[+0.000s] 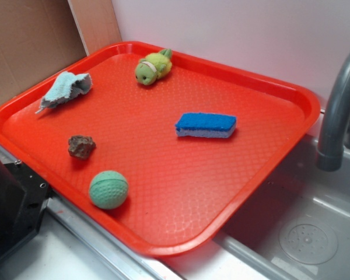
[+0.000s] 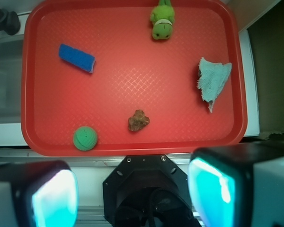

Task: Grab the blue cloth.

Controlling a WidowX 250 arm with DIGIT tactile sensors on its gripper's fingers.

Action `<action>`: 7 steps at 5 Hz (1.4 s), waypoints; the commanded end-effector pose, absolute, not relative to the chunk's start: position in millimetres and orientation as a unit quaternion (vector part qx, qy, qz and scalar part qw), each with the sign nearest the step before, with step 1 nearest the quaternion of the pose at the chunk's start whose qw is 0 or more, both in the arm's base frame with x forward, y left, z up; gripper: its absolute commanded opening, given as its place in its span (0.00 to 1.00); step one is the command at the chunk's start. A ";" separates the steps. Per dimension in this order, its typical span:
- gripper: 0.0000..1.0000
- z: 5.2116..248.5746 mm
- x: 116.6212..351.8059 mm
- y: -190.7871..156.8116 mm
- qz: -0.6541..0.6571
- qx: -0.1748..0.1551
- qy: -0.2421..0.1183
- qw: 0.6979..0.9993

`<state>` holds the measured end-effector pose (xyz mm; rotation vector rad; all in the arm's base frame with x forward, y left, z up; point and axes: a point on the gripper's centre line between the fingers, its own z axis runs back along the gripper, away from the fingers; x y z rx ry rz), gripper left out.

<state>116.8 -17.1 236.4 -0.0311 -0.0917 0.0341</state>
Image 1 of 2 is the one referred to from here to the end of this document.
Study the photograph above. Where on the light blue cloth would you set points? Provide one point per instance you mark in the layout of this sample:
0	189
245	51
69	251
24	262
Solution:
67	86

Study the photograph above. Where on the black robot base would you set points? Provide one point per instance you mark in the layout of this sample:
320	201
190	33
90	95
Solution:
23	199

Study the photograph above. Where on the red plastic tray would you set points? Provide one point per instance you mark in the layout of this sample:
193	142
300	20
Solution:
182	190

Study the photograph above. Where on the blue sponge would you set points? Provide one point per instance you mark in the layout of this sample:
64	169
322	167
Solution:
206	125

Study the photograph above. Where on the green plush toy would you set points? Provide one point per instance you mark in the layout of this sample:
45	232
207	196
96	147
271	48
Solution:
153	67

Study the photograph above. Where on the green textured ball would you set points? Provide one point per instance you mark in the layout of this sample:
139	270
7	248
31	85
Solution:
108	190

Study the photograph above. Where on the brown rock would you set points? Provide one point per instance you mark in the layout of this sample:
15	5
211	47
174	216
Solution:
80	146

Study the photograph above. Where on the grey toy sink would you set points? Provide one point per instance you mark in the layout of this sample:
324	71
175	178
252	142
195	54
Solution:
295	226

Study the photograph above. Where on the grey faucet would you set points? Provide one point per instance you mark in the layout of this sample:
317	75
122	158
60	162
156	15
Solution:
335	128

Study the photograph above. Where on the brown cardboard panel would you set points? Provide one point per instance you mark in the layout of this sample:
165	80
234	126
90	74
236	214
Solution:
39	38

